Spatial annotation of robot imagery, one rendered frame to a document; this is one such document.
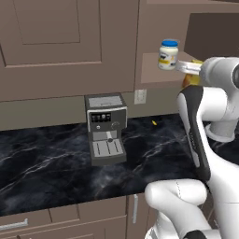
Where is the mayonnaise jar with blue lid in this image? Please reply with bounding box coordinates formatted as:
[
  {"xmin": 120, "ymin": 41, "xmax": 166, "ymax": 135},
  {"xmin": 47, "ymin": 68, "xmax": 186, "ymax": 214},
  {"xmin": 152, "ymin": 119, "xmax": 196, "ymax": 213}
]
[{"xmin": 157, "ymin": 39, "xmax": 180, "ymax": 71}]

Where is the brown wall cabinet door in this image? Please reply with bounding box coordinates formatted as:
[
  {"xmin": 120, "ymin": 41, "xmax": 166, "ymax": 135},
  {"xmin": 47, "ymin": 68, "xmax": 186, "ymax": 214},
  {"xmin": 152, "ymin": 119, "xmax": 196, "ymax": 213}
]
[{"xmin": 0, "ymin": 0, "xmax": 140, "ymax": 103}]

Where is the silver drawer handle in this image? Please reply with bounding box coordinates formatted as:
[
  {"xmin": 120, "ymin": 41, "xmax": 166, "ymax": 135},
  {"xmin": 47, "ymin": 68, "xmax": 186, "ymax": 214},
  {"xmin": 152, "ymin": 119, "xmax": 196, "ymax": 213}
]
[{"xmin": 0, "ymin": 218, "xmax": 29, "ymax": 232}]

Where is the brown base cabinet door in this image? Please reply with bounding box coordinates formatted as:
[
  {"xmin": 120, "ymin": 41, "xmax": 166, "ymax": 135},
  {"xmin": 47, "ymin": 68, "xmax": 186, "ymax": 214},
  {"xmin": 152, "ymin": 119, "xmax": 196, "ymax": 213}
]
[{"xmin": 125, "ymin": 192, "xmax": 157, "ymax": 239}]

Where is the open brown wall cabinet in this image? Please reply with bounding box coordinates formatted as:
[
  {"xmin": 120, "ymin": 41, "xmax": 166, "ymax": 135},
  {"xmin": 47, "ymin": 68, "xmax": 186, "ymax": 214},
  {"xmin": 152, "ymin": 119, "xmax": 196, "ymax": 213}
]
[{"xmin": 134, "ymin": 0, "xmax": 239, "ymax": 91}]

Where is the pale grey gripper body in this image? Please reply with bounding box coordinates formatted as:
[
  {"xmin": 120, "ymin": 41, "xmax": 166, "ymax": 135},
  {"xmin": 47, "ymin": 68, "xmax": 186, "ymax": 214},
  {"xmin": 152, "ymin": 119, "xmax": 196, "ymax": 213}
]
[{"xmin": 175, "ymin": 60, "xmax": 204, "ymax": 76}]

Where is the white wall outlet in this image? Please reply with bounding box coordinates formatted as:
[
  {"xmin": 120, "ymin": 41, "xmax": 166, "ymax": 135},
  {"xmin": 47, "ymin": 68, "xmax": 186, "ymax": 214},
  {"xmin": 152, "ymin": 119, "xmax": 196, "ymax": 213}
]
[{"xmin": 134, "ymin": 89, "xmax": 148, "ymax": 105}]

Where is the brown drawer front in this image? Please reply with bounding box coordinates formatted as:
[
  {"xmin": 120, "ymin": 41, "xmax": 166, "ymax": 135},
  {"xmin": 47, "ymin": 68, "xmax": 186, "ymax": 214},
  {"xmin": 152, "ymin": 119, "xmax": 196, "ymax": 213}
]
[
  {"xmin": 77, "ymin": 195, "xmax": 128, "ymax": 224},
  {"xmin": 0, "ymin": 208, "xmax": 52, "ymax": 233}
]

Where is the grey espresso coffee machine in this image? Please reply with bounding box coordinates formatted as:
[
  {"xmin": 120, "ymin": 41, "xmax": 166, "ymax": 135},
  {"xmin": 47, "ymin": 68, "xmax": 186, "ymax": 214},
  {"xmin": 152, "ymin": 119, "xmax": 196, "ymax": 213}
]
[{"xmin": 83, "ymin": 92, "xmax": 129, "ymax": 167}]

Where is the yellow mustard bottle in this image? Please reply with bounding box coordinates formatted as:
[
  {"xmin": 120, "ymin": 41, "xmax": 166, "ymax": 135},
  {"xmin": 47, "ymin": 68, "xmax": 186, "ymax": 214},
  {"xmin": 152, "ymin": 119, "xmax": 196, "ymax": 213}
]
[{"xmin": 181, "ymin": 59, "xmax": 204, "ymax": 89}]

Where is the silver cabinet door handle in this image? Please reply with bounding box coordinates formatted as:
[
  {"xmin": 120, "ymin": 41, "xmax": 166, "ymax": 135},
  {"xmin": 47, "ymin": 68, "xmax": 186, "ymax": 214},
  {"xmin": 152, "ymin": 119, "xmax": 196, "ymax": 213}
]
[{"xmin": 132, "ymin": 194, "xmax": 139, "ymax": 225}]

